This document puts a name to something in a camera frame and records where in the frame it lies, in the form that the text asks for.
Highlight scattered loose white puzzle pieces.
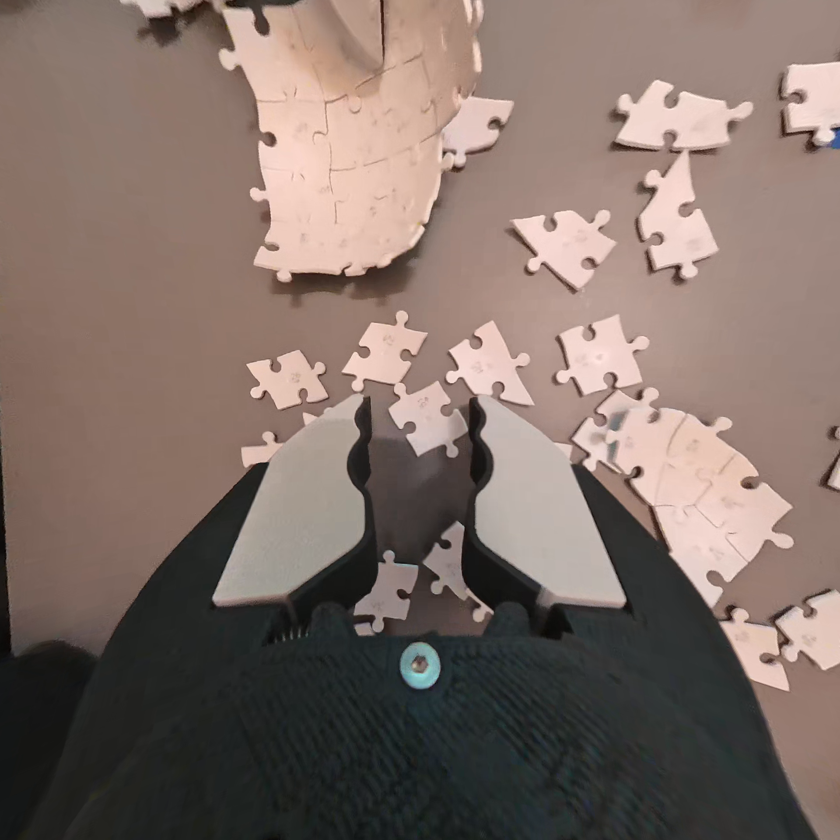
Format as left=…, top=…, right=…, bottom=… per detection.
left=121, top=0, right=840, bottom=694

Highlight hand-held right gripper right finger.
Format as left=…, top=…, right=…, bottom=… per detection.
left=459, top=394, right=628, bottom=621

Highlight flat joined puzzle pieces cluster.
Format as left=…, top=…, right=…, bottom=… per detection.
left=570, top=387, right=795, bottom=609

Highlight curved joined puzzle ball section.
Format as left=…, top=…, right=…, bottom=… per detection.
left=218, top=0, right=484, bottom=284

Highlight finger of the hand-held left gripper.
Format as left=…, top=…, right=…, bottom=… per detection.
left=325, top=0, right=388, bottom=70

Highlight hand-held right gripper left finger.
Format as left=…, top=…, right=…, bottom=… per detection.
left=211, top=394, right=379, bottom=618

